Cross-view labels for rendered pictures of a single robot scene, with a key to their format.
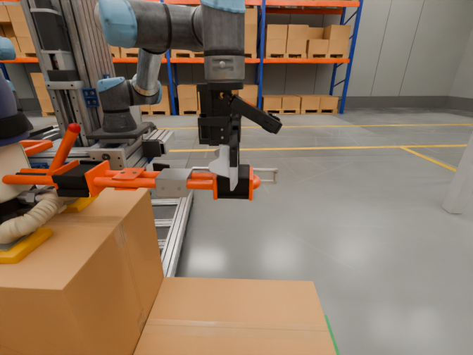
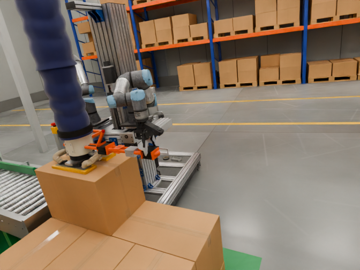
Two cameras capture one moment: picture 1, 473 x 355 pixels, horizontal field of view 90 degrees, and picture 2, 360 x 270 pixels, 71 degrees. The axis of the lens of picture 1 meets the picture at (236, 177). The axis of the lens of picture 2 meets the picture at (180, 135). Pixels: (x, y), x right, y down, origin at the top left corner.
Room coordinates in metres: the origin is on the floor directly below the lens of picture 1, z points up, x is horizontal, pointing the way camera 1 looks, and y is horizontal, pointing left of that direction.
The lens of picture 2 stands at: (-0.62, -0.79, 1.64)
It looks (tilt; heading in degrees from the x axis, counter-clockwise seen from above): 20 degrees down; 28
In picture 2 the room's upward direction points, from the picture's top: 8 degrees counter-clockwise
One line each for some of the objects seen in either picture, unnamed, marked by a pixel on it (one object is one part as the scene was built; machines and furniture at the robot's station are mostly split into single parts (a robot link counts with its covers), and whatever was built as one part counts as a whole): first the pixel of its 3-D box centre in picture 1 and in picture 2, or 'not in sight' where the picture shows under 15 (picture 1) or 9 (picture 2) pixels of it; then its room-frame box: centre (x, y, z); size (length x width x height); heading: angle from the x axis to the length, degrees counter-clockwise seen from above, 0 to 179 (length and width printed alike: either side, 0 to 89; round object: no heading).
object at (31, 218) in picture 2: not in sight; (64, 196); (0.53, 0.98, 0.58); 0.70 x 0.03 x 0.06; 178
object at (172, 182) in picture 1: (175, 182); (132, 151); (0.49, 0.14, 1.07); 0.07 x 0.07 x 0.04; 87
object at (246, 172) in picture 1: (234, 182); (150, 152); (0.48, 0.01, 1.07); 0.08 x 0.07 x 0.05; 87
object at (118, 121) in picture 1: (118, 118); (135, 115); (1.14, 0.56, 1.09); 0.15 x 0.15 x 0.10
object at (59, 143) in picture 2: not in sight; (68, 169); (1.05, 1.54, 0.50); 0.07 x 0.07 x 1.00; 88
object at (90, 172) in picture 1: (84, 177); (106, 148); (0.50, 0.35, 1.07); 0.10 x 0.08 x 0.06; 177
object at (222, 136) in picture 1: (222, 114); (143, 128); (0.49, 0.03, 1.22); 0.09 x 0.08 x 0.12; 87
